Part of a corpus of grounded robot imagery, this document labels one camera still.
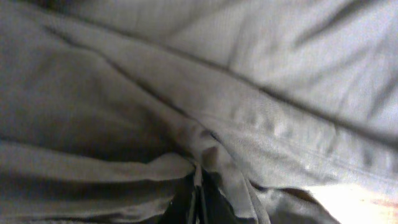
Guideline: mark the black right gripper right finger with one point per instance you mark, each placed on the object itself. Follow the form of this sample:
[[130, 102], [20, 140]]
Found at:
[[212, 206]]

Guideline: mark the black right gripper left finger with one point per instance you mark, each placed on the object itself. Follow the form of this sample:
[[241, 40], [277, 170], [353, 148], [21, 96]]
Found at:
[[182, 208]]

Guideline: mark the grey shorts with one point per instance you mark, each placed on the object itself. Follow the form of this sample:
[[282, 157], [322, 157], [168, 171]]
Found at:
[[290, 106]]

